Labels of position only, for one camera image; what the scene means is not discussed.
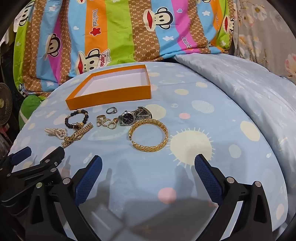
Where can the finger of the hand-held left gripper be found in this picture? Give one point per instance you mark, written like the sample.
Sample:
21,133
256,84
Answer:
20,154
54,157

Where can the striped monkey print blanket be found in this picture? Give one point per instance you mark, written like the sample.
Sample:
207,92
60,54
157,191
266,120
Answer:
115,34

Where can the grey floral cloth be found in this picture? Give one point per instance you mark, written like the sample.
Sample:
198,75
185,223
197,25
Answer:
261,27

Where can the silver wristwatch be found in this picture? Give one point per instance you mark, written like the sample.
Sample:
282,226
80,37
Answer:
126,117

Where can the wide gold hoop earring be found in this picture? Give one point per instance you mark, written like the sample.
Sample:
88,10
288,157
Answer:
101,118

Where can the pearl brooch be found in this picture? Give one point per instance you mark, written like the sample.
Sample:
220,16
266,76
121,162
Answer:
56,133

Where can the green plush toy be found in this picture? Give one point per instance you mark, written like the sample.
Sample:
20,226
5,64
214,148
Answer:
30,106

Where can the orange cardboard box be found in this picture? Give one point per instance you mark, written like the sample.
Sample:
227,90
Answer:
104,99

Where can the small electric fan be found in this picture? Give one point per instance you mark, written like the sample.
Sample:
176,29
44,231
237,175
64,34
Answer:
3,102

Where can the pale blue quilt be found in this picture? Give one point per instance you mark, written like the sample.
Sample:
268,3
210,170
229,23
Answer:
254,92

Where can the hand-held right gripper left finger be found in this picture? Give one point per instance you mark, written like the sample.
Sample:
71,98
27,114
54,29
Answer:
89,180

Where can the gold woven bangle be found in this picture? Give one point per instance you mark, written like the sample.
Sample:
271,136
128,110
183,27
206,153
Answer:
150,148

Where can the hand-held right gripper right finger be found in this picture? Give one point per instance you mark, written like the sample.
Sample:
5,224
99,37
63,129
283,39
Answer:
208,178

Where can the blue dotted bed sheet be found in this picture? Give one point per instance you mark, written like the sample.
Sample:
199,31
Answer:
161,173

